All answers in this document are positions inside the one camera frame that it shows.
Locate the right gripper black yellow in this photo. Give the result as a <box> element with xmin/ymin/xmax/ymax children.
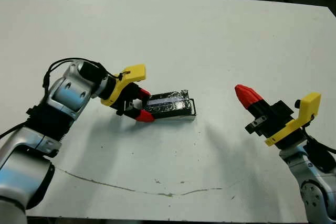
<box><xmin>234</xmin><ymin>84</ymin><xmax>322</xmax><ymax>150</ymax></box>

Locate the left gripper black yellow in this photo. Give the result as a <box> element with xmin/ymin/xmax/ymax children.
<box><xmin>101</xmin><ymin>63</ymin><xmax>155</xmax><ymax>123</ymax></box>

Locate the black camera box lid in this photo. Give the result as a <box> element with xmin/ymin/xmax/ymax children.
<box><xmin>145</xmin><ymin>89</ymin><xmax>194</xmax><ymax>119</ymax></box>

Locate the white-lined camera box base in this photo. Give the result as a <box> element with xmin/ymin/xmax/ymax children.
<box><xmin>153</xmin><ymin>98</ymin><xmax>197</xmax><ymax>123</ymax></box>

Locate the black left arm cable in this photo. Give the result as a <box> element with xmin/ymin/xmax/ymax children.
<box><xmin>0</xmin><ymin>57</ymin><xmax>124</xmax><ymax>140</ymax></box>

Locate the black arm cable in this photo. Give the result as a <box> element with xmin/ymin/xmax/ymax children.
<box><xmin>301</xmin><ymin>125</ymin><xmax>336</xmax><ymax>155</ymax></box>
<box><xmin>0</xmin><ymin>57</ymin><xmax>124</xmax><ymax>140</ymax></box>

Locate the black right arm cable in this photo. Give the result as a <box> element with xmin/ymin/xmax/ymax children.
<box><xmin>301</xmin><ymin>125</ymin><xmax>336</xmax><ymax>155</ymax></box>

